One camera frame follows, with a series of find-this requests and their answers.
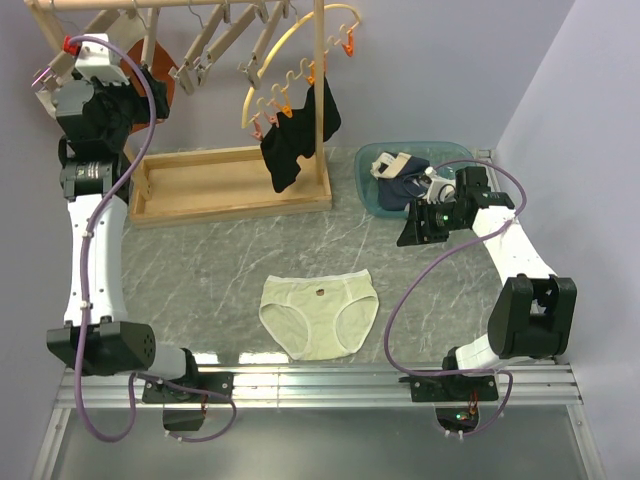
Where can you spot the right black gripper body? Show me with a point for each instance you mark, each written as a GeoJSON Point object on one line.
{"type": "Point", "coordinates": [439, 221]}

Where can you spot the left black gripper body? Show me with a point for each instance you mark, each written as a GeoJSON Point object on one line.
{"type": "Point", "coordinates": [124, 103]}

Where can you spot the pale yellow underwear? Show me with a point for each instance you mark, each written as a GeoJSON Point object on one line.
{"type": "Point", "coordinates": [320, 318]}

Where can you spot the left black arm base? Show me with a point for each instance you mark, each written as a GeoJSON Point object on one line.
{"type": "Point", "coordinates": [187, 403]}

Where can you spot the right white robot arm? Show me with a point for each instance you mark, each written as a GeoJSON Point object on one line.
{"type": "Point", "coordinates": [533, 314]}

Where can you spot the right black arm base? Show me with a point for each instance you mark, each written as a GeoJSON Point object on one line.
{"type": "Point", "coordinates": [457, 399]}

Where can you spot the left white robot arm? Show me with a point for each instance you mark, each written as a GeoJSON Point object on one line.
{"type": "Point", "coordinates": [97, 338]}

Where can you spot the navy blue underwear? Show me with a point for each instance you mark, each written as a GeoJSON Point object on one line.
{"type": "Point", "coordinates": [400, 179]}

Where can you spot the orange white underwear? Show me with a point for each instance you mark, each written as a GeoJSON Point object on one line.
{"type": "Point", "coordinates": [162, 63]}

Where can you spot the beige hanger with orange underwear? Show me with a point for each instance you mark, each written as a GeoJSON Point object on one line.
{"type": "Point", "coordinates": [123, 28]}

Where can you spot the black underwear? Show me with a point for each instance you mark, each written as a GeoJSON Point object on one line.
{"type": "Point", "coordinates": [287, 140]}

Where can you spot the teal plastic basin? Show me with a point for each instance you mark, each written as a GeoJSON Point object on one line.
{"type": "Point", "coordinates": [436, 152]}

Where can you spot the wooden drying rack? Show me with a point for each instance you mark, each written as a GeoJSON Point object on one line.
{"type": "Point", "coordinates": [186, 187]}

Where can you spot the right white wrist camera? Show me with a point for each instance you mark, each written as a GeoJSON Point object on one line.
{"type": "Point", "coordinates": [437, 188]}

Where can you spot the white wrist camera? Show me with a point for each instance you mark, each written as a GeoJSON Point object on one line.
{"type": "Point", "coordinates": [437, 188]}
{"type": "Point", "coordinates": [95, 60]}

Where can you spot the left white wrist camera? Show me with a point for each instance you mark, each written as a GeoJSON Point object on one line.
{"type": "Point", "coordinates": [95, 60]}

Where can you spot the aluminium mounting rail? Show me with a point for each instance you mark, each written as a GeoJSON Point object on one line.
{"type": "Point", "coordinates": [354, 418]}

